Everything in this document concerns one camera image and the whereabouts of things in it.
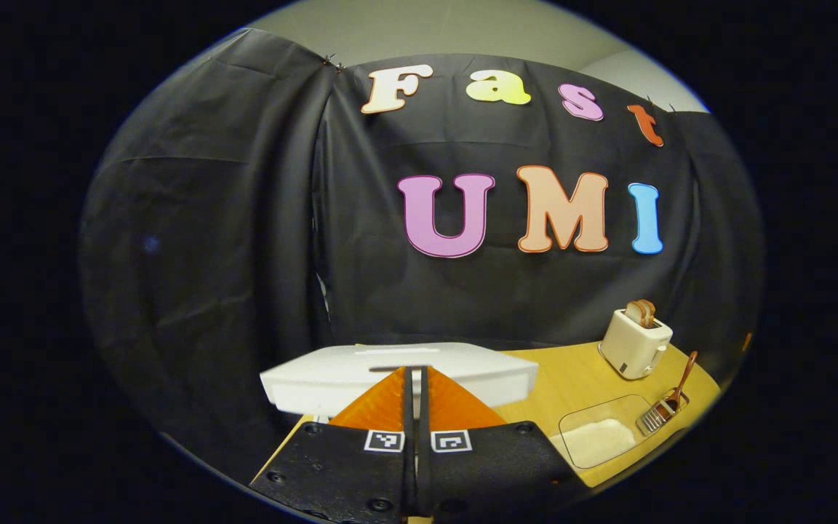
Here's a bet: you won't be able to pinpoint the black backdrop cloth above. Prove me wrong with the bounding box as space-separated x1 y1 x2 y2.
77 28 765 481

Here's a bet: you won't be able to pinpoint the white rice pile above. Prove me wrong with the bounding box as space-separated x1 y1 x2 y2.
561 418 638 468

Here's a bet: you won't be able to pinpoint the white toaster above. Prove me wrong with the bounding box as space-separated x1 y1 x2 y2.
598 307 674 381

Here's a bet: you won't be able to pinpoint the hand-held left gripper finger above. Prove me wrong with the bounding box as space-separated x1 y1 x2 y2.
248 366 416 524
418 366 594 524

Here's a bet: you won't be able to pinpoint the brown wooden spoon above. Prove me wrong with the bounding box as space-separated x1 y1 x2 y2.
663 351 699 419

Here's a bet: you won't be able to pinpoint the clear plastic rice container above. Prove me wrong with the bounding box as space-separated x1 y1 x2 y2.
548 394 656 470

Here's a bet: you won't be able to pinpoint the metal wire chopstick holder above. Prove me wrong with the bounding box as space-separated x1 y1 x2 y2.
636 389 690 436

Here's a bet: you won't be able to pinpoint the white rice cooker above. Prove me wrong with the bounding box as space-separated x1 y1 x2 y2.
259 342 540 424

